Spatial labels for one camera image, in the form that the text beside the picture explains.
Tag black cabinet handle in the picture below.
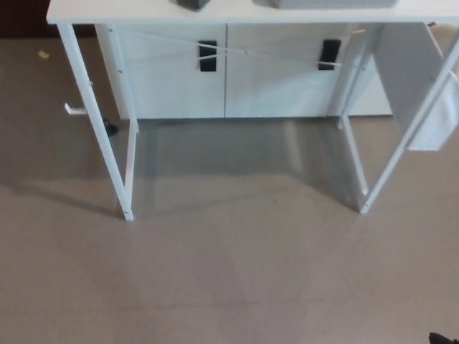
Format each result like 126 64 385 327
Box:
197 39 219 73
318 39 341 72

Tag white metal-frame desk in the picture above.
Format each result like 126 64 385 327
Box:
46 0 459 221

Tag black felt board eraser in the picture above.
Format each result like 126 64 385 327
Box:
168 0 213 13

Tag white desk hook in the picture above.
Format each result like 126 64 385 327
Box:
64 102 87 117

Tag white cabinet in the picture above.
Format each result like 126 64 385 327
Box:
95 23 394 120

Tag grey perforated plastic basket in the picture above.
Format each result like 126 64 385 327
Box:
252 0 401 11

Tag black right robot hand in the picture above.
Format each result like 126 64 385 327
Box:
429 332 459 344

